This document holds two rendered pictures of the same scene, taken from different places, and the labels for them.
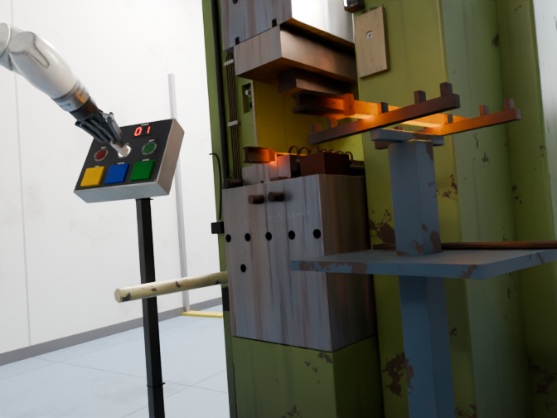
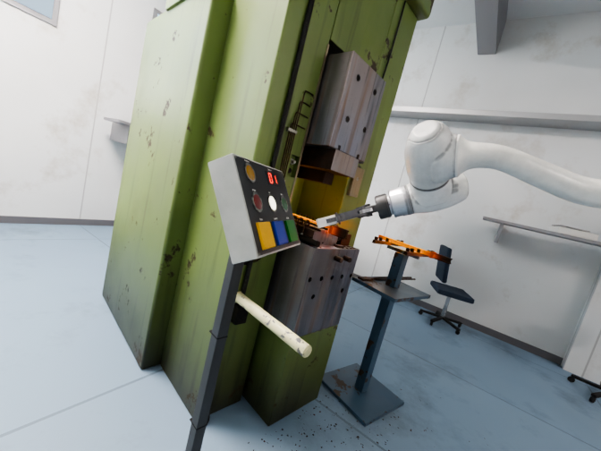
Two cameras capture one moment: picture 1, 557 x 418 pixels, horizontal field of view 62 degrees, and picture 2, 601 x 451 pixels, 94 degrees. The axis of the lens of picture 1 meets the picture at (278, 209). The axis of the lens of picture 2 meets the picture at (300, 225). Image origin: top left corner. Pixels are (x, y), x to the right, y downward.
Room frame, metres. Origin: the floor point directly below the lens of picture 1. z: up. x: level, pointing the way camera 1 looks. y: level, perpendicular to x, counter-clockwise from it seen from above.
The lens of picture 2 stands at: (1.53, 1.40, 1.16)
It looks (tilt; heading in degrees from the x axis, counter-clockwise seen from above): 7 degrees down; 269
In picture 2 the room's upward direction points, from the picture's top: 14 degrees clockwise
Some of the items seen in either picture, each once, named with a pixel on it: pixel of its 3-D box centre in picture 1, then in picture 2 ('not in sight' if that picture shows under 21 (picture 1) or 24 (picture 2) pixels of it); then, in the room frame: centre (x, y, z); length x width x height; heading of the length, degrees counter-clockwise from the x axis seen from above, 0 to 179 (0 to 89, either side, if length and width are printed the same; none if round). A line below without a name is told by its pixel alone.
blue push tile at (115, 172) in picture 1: (118, 174); (278, 233); (1.58, 0.54, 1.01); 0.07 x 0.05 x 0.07; 72
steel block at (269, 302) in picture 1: (331, 253); (291, 270); (1.50, -0.16, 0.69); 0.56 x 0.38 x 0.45; 137
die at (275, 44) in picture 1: (302, 65); (313, 159); (1.53, -0.11, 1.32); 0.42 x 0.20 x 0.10; 137
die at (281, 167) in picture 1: (309, 172); (297, 225); (1.53, -0.11, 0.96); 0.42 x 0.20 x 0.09; 137
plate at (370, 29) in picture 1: (371, 43); (355, 182); (1.26, -0.29, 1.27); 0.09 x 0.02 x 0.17; 47
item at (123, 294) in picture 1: (179, 284); (268, 320); (1.55, 0.35, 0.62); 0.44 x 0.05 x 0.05; 137
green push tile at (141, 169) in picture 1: (142, 171); (290, 231); (1.55, 0.44, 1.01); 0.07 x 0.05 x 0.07; 72
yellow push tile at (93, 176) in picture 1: (93, 177); (265, 235); (1.61, 0.63, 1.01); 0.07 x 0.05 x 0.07; 72
